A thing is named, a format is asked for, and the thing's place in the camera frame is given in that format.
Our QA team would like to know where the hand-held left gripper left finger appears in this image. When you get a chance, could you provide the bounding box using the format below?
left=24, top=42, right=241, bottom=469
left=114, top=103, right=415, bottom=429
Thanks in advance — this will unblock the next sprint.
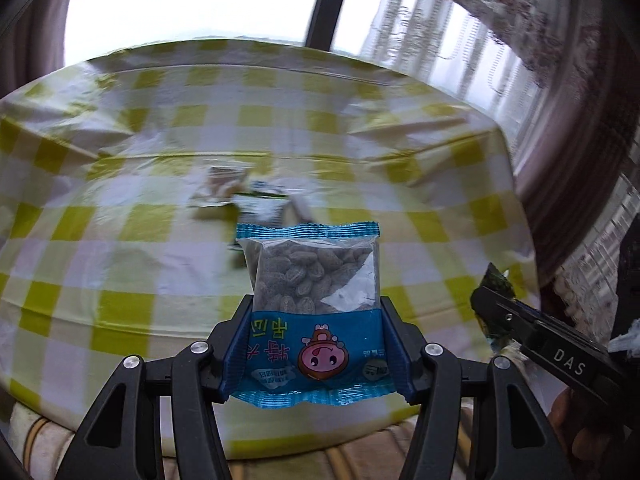
left=70, top=294, right=256, bottom=480

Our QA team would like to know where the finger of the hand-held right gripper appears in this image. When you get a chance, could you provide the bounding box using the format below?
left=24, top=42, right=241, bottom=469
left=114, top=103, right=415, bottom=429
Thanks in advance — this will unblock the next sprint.
left=471, top=285, right=540, bottom=350

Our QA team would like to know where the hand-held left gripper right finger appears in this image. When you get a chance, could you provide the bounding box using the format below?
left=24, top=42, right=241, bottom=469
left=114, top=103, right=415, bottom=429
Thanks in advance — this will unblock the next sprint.
left=379, top=296, right=576, bottom=480

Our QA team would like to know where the dark green snack packet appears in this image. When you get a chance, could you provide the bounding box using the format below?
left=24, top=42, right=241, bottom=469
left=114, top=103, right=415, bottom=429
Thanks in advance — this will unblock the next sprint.
left=472, top=262, right=523, bottom=356

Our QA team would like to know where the blue snack packet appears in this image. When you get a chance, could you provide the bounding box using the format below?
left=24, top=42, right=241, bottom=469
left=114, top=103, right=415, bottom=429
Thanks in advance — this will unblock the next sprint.
left=235, top=221, right=396, bottom=408

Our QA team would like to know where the person's right hand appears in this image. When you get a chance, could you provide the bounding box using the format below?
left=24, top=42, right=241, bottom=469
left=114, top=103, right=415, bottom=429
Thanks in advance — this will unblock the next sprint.
left=547, top=387, right=636, bottom=461

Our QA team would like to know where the striped cushion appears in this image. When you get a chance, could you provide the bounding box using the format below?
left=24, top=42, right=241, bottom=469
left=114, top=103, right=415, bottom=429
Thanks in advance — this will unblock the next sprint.
left=10, top=400, right=551, bottom=480

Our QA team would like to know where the small blue silver packet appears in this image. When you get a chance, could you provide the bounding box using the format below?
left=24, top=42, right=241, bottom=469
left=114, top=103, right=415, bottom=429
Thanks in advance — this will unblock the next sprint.
left=235, top=180, right=313, bottom=231

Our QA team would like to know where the brown curtain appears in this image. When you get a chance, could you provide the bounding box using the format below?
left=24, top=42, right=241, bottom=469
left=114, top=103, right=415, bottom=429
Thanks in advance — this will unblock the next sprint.
left=0, top=0, right=88, bottom=98
left=510, top=35, right=640, bottom=281

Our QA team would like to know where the clear white puffs packet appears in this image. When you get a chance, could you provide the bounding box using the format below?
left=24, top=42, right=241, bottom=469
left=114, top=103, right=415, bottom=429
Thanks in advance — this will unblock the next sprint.
left=190, top=165, right=253, bottom=211

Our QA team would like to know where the yellow checked tablecloth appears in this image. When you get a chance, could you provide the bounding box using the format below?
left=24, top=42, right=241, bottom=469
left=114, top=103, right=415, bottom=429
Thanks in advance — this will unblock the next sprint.
left=0, top=37, right=541, bottom=461

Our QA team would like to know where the floral lace curtain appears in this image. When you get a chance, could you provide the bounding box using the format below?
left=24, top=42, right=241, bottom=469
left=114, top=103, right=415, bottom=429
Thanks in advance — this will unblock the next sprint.
left=357, top=0, right=566, bottom=136

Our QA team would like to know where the dark window frame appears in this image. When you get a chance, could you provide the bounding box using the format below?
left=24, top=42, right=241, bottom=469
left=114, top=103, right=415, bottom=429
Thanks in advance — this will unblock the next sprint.
left=304, top=0, right=357, bottom=53

